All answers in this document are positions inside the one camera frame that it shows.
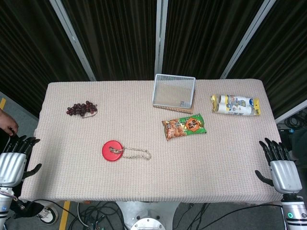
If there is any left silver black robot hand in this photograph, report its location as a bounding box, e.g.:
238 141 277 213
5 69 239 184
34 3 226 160
0 135 43 187

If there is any dark curtain panel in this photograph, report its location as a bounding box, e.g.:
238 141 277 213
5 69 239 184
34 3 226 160
61 0 159 81
162 0 267 80
227 0 307 118
0 0 90 118

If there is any bystander bare hand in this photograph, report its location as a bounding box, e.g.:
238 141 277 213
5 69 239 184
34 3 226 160
0 109 19 137

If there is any red plastic disc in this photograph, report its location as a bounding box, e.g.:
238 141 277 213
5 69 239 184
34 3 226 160
102 140 123 162

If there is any yellow white snack package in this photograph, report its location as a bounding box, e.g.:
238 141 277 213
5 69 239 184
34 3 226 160
210 94 261 116

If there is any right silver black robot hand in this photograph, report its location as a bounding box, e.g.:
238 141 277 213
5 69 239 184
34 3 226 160
254 138 303 194

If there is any white floor cable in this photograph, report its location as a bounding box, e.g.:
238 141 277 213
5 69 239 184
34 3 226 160
76 202 90 228

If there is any black floor cable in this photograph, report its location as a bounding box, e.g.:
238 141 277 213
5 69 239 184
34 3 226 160
202 204 282 223

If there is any grey partition post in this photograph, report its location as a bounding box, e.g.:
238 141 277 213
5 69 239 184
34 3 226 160
49 0 96 81
154 0 168 79
220 0 279 80

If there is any beige waffle tablecloth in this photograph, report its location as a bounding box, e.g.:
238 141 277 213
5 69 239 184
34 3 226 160
18 79 283 204

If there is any dark red grape bunch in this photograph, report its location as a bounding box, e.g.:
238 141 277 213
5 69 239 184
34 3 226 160
66 101 98 118

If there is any white mesh metal basket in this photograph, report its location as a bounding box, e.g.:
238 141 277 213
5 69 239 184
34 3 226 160
153 73 196 108

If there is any white black sneaker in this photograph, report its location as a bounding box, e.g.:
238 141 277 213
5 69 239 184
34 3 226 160
35 206 59 226

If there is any white robot torso base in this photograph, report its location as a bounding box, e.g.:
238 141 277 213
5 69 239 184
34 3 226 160
116 201 184 230

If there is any green orange snack bag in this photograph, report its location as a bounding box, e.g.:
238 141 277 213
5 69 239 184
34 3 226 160
161 113 207 141

